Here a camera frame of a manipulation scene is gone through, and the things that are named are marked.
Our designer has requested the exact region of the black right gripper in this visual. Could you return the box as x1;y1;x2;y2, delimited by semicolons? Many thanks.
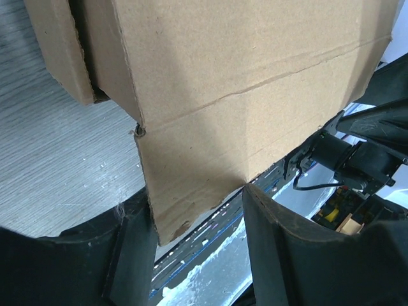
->
283;55;407;195

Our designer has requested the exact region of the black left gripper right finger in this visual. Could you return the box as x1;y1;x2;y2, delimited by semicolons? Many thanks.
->
242;184;407;305

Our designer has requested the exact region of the brown cardboard box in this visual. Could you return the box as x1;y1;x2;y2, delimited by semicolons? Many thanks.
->
25;1;398;245

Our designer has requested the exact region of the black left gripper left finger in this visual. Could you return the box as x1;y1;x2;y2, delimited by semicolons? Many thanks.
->
1;189;157;305

